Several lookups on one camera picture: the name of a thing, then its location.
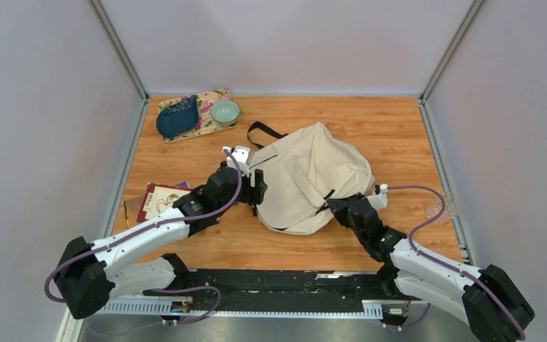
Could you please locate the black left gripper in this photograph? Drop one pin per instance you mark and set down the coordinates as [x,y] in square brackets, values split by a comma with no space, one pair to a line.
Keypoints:
[254,195]

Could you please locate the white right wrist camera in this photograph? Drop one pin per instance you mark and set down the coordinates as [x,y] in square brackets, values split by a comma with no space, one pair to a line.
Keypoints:
[379,198]

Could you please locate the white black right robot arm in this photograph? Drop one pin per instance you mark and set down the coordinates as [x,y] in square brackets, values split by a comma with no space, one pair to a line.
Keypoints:
[486,300]

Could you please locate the light green ceramic bowl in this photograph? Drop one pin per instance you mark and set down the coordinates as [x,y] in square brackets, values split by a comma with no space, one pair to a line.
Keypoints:
[225,112]

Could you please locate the dark blue leaf-shaped dish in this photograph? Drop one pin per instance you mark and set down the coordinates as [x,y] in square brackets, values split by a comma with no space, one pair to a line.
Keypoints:
[178,118]

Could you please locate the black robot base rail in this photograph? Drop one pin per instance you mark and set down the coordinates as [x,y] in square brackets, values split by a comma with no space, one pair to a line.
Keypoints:
[269,291]

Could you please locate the cream canvas backpack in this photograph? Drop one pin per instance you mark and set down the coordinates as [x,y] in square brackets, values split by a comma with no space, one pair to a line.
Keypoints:
[302,171]

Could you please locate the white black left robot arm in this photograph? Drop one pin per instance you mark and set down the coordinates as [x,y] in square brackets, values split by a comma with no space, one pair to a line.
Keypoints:
[89,274]

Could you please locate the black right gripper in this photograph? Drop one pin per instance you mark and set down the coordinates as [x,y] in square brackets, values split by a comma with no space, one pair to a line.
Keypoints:
[338,207]

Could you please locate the red white cover book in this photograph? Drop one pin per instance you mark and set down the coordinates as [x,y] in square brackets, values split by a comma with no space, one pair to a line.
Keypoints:
[158,198]

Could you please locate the clear glass cup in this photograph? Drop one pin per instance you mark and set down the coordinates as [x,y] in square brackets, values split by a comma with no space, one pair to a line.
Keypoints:
[447,210]

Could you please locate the floral pattern tray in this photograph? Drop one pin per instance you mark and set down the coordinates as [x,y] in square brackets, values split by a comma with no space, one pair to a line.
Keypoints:
[206,124]

